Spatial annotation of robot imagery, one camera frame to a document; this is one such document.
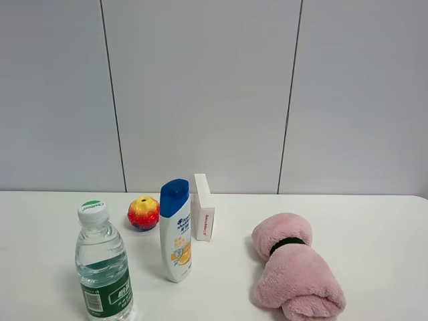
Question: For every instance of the white shampoo bottle blue cap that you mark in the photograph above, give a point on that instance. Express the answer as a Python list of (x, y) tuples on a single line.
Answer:
[(175, 229)]

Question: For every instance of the white cardboard box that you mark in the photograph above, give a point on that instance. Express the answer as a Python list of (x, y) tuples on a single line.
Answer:
[(202, 209)]

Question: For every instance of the red yellow toy ball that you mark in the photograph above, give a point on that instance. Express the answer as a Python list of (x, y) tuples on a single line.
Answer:
[(143, 213)]

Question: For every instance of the black hair band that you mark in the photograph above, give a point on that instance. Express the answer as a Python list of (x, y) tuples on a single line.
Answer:
[(286, 241)]

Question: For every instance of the rolled pink towel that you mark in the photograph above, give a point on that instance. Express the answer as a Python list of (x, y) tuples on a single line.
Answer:
[(295, 278)]

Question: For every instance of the clear water bottle green label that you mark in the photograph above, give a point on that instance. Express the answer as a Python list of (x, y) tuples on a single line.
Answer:
[(102, 265)]

